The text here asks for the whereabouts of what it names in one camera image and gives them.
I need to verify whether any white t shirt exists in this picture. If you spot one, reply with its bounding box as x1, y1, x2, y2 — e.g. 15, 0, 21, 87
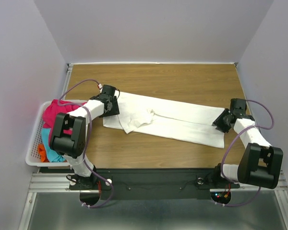
103, 92, 225, 149

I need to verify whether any pink t shirt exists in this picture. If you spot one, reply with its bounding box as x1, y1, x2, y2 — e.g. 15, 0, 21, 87
42, 99, 84, 138

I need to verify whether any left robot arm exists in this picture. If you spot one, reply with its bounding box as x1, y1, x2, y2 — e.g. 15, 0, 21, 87
49, 85, 120, 189

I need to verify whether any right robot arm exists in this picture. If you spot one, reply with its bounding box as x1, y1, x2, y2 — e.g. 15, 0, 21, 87
211, 98, 283, 189

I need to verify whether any cyan t shirt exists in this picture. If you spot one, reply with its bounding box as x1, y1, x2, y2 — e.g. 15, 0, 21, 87
41, 128, 66, 162

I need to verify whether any orange t shirt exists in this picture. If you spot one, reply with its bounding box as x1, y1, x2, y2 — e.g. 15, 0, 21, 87
37, 144, 49, 163

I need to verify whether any white plastic laundry basket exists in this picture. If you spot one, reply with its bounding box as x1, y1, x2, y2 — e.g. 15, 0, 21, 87
25, 100, 86, 167

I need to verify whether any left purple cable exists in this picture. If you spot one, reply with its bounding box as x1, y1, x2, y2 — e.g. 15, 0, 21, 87
57, 79, 115, 208

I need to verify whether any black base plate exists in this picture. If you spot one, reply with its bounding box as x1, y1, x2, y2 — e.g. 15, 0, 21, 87
69, 167, 240, 201

